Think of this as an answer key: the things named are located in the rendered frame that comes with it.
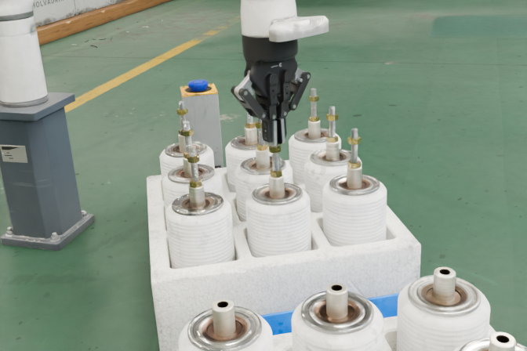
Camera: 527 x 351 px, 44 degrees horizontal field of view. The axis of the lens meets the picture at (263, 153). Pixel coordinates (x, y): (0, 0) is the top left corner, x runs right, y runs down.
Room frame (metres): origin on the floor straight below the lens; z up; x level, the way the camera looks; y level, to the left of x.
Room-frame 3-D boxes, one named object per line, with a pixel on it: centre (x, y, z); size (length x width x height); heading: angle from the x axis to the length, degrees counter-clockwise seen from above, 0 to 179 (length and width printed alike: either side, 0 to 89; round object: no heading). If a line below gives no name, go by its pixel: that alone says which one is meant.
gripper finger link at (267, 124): (0.88, 0.00, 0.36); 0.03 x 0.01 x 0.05; 128
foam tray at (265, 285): (1.00, 0.00, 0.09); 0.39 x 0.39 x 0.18; 9
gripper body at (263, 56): (0.89, -0.02, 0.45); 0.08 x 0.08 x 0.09
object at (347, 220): (0.91, -0.13, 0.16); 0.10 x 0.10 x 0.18
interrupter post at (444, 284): (0.60, -0.18, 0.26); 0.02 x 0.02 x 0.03
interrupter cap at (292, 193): (0.89, -0.02, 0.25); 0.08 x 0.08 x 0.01
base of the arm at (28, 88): (1.31, 0.48, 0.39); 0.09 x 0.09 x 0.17; 72
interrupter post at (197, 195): (0.87, 0.10, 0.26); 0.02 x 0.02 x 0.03
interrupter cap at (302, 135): (1.14, -0.10, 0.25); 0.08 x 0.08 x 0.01
